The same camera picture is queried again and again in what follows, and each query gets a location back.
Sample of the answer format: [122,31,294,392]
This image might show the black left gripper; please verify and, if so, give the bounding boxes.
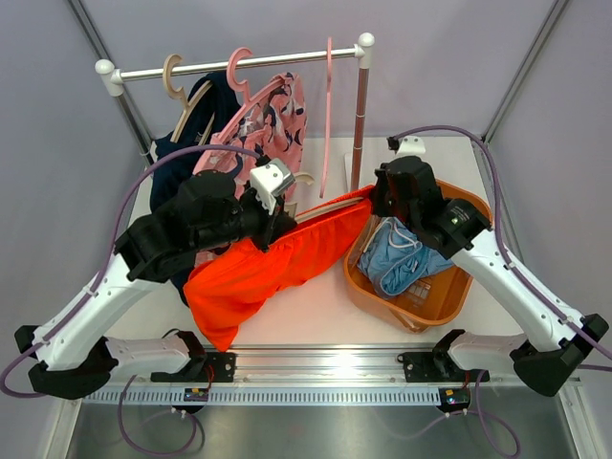
[193,185,296,253]

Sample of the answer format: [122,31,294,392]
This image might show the beige plastic hanger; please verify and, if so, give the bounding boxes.
[284,172,364,224]
[162,54,212,143]

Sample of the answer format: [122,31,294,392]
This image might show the orange shorts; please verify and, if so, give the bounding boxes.
[184,186,373,352]

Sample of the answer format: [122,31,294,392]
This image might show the light blue shorts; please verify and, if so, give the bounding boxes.
[357,217,454,299]

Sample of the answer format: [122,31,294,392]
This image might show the pink patterned shorts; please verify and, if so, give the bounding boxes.
[193,72,307,197]

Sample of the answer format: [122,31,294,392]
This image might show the pink plastic hanger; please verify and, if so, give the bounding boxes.
[318,36,333,199]
[211,47,289,148]

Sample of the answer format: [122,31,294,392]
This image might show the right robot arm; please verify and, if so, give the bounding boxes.
[370,156,609,397]

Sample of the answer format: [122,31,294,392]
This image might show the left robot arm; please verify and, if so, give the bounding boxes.
[15,161,295,400]

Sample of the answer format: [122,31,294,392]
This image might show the navy blue shorts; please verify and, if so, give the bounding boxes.
[150,71,243,307]

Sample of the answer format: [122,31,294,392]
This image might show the orange plastic basket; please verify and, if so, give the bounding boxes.
[342,179,493,335]

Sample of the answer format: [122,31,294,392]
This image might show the silver clothes rack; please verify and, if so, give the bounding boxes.
[95,33,375,190]

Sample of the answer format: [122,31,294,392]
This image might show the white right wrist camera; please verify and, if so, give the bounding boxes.
[386,135,426,156]

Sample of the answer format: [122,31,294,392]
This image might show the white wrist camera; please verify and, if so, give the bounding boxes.
[250,159,295,215]
[386,135,426,156]

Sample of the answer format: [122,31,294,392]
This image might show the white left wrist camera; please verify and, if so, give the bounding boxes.
[250,159,295,215]

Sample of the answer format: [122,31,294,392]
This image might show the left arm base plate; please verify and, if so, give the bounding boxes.
[150,352,236,383]

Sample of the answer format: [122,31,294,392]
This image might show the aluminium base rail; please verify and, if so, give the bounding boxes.
[61,343,582,407]

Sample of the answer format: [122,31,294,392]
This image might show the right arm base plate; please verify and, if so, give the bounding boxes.
[396,351,481,383]

